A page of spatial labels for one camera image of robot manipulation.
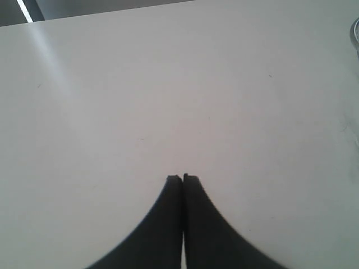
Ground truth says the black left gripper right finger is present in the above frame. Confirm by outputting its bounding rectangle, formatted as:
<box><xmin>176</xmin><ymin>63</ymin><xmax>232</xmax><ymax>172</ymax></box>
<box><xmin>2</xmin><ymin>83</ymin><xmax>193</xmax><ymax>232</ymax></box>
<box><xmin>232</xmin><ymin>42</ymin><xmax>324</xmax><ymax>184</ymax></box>
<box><xmin>183</xmin><ymin>174</ymin><xmax>283</xmax><ymax>268</ymax></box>

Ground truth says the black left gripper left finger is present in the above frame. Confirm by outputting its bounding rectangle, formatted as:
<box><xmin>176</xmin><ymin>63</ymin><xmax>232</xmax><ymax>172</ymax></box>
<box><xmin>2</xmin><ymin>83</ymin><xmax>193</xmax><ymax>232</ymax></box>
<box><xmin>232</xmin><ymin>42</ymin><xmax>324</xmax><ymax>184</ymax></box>
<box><xmin>89</xmin><ymin>175</ymin><xmax>183</xmax><ymax>268</ymax></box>

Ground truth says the metal wire mesh basket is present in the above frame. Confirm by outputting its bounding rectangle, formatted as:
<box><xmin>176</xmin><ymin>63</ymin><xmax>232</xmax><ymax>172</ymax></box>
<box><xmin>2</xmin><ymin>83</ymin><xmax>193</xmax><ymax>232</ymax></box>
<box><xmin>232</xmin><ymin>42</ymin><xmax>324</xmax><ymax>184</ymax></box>
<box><xmin>349</xmin><ymin>18</ymin><xmax>359</xmax><ymax>55</ymax></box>

